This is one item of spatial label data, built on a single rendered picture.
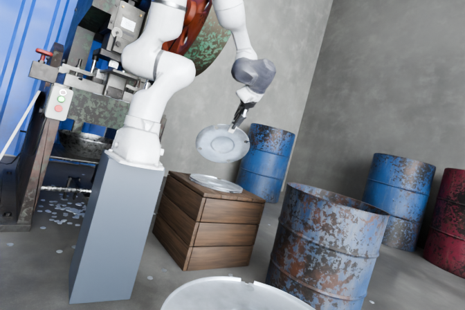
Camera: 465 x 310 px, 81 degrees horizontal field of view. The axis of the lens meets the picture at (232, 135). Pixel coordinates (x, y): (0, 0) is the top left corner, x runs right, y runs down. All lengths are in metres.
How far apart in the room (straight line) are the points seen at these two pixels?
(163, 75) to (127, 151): 0.27
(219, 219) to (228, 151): 0.39
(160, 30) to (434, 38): 3.76
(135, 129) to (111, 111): 0.58
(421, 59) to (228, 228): 3.46
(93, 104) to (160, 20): 0.67
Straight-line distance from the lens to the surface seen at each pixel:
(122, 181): 0.93
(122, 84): 1.57
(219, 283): 0.55
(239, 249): 1.45
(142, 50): 0.97
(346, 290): 1.19
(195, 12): 1.92
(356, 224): 1.10
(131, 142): 0.89
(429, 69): 4.15
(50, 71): 1.43
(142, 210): 0.97
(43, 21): 2.86
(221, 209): 1.29
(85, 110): 1.48
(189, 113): 3.27
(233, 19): 1.07
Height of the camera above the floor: 0.60
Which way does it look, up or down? 1 degrees up
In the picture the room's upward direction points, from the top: 15 degrees clockwise
